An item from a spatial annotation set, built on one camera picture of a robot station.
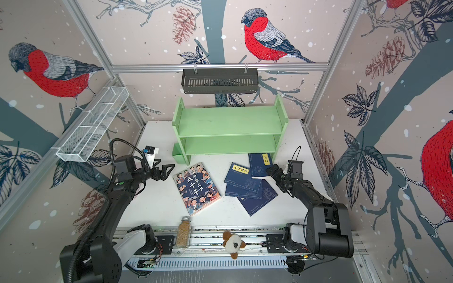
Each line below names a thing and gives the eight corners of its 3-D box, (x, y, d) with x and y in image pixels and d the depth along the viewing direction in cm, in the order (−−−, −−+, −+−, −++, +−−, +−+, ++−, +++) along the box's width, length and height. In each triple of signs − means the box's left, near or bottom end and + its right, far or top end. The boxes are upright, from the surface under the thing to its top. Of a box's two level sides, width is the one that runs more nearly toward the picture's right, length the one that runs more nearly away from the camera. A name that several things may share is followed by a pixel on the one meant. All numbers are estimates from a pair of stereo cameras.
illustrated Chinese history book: (190, 216, 83) (189, 214, 81) (173, 178, 96) (172, 176, 94) (222, 196, 89) (222, 195, 87) (202, 163, 102) (202, 161, 100)
